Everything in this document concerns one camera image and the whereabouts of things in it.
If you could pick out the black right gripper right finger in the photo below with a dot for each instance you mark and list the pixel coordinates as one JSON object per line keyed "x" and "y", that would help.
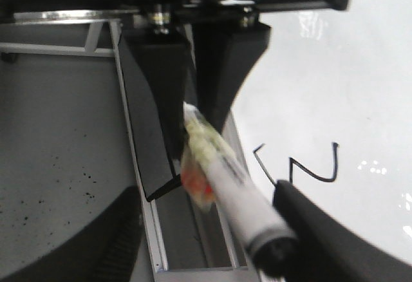
{"x": 327, "y": 250}

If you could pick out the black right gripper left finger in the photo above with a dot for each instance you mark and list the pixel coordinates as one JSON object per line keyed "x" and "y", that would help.
{"x": 104, "y": 250}

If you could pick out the white black whiteboard marker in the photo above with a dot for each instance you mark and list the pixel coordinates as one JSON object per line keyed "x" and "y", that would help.
{"x": 212, "y": 174}

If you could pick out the grey metal whiteboard stand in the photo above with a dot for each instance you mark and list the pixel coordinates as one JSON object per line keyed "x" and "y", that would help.
{"x": 78, "y": 126}

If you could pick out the white whiteboard surface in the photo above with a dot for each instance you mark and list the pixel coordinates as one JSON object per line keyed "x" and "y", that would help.
{"x": 329, "y": 106}

